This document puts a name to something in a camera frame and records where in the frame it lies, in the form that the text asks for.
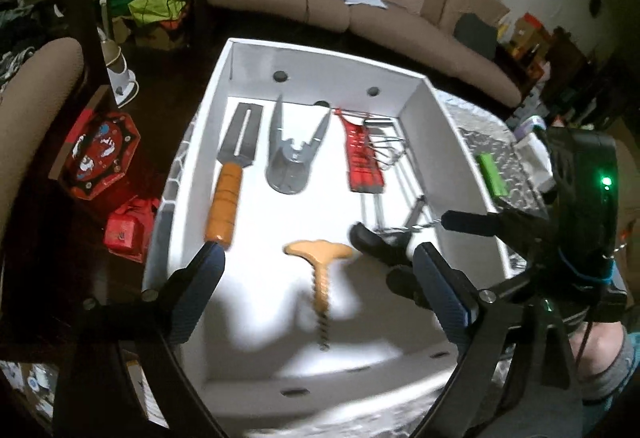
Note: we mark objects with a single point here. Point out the red octagonal tin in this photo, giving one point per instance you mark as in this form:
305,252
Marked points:
97,146

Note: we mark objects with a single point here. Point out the brown armchair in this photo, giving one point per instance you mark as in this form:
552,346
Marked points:
35,93

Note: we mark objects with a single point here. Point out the yellow boxes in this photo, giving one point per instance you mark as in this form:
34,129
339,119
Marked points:
527,33

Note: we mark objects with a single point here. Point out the white stand base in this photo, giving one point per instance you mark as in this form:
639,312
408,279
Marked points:
120,78

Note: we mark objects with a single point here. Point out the dark grey cushion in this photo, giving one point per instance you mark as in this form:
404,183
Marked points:
475,36

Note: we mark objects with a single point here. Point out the small red box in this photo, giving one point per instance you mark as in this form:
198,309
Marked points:
125,230

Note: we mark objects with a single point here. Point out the white box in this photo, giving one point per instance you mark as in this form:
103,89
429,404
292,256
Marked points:
265,223

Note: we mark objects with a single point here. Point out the brown sofa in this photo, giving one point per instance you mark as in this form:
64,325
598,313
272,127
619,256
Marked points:
300,3

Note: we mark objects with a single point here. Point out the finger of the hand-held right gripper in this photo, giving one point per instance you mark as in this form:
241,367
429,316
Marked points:
490,224

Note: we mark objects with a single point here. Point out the white plastic bag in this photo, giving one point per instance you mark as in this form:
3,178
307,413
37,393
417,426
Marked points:
532,153

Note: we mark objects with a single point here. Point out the round black wall fixture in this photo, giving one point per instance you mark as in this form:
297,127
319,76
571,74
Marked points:
594,5

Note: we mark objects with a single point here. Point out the green cloth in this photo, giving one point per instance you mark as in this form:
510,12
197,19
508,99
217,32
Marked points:
155,6

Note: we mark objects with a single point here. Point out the grey metal pronged tool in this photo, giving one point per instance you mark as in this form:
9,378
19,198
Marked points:
287,168

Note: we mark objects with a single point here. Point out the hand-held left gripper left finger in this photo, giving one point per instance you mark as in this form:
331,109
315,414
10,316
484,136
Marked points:
200,288

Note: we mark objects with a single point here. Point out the red perforated kitchen tool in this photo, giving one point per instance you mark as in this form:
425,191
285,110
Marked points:
362,158

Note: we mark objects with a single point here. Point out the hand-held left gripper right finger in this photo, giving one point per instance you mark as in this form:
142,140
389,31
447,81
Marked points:
440,288

